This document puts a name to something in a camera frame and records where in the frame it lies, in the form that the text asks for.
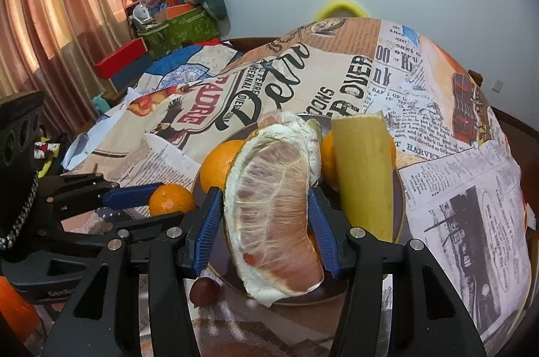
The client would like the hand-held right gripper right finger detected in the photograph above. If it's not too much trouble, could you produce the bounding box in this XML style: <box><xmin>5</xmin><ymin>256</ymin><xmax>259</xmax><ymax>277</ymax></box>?
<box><xmin>307</xmin><ymin>187</ymin><xmax>476</xmax><ymax>357</ymax></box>

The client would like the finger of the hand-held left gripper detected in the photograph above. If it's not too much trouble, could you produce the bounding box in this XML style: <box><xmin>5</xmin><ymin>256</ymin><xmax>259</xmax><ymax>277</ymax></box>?
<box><xmin>40</xmin><ymin>173</ymin><xmax>165</xmax><ymax>214</ymax></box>
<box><xmin>63</xmin><ymin>209</ymin><xmax>198</xmax><ymax>246</ymax></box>

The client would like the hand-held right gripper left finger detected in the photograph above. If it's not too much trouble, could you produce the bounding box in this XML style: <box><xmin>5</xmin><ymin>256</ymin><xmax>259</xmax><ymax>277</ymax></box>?
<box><xmin>40</xmin><ymin>186</ymin><xmax>224</xmax><ymax>357</ymax></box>

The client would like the dark purple plate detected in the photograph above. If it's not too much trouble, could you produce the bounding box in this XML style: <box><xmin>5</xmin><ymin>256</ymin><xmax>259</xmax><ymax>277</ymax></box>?
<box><xmin>191</xmin><ymin>115</ymin><xmax>407</xmax><ymax>305</ymax></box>

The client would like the small tangerine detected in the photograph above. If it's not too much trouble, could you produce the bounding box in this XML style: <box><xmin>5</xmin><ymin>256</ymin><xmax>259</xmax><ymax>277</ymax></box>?
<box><xmin>149</xmin><ymin>183</ymin><xmax>196</xmax><ymax>218</ymax></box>

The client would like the large pomelo segment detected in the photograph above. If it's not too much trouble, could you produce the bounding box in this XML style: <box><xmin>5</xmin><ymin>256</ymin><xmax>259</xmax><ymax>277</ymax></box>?
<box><xmin>223</xmin><ymin>121</ymin><xmax>326</xmax><ymax>308</ymax></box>

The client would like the orange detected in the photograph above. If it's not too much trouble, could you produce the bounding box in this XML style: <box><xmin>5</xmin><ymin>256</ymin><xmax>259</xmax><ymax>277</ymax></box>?
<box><xmin>199</xmin><ymin>139</ymin><xmax>246</xmax><ymax>195</ymax></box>
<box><xmin>320</xmin><ymin>129</ymin><xmax>397</xmax><ymax>191</ymax></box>

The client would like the small pomelo segment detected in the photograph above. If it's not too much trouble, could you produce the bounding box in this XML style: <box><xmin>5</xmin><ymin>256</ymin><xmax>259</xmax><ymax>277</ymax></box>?
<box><xmin>256</xmin><ymin>110</ymin><xmax>295</xmax><ymax>132</ymax></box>

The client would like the dark red grape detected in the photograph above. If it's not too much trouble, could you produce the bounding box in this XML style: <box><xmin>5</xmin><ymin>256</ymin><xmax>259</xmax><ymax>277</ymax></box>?
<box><xmin>190</xmin><ymin>276</ymin><xmax>222</xmax><ymax>306</ymax></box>

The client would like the dark blue flat box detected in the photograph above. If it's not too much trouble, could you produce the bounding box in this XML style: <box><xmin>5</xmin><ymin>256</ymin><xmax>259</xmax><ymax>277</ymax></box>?
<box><xmin>109</xmin><ymin>56</ymin><xmax>158</xmax><ymax>92</ymax></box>

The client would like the newspaper printed blanket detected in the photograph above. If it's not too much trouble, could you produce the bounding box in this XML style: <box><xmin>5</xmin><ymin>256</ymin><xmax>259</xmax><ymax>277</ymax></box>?
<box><xmin>63</xmin><ymin>17</ymin><xmax>535</xmax><ymax>357</ymax></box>

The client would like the red flat box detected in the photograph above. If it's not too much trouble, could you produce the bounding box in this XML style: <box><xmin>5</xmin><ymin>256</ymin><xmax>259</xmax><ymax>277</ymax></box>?
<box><xmin>93</xmin><ymin>38</ymin><xmax>149</xmax><ymax>79</ymax></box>

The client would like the blue white patterned quilt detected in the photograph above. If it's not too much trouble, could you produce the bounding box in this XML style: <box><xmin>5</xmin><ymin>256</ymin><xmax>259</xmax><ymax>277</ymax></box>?
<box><xmin>126</xmin><ymin>44</ymin><xmax>245</xmax><ymax>96</ymax></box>

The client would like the green storage box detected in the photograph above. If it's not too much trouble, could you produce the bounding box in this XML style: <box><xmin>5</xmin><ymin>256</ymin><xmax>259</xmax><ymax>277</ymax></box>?
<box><xmin>137</xmin><ymin>9</ymin><xmax>220</xmax><ymax>60</ymax></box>

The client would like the orange cardboard box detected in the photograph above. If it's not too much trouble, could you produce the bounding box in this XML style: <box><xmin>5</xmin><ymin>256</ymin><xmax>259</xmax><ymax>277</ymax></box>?
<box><xmin>158</xmin><ymin>3</ymin><xmax>198</xmax><ymax>21</ymax></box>

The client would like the orange striped curtain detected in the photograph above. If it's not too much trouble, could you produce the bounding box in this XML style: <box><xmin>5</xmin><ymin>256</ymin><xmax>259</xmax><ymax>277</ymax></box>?
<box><xmin>0</xmin><ymin>0</ymin><xmax>139</xmax><ymax>122</ymax></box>

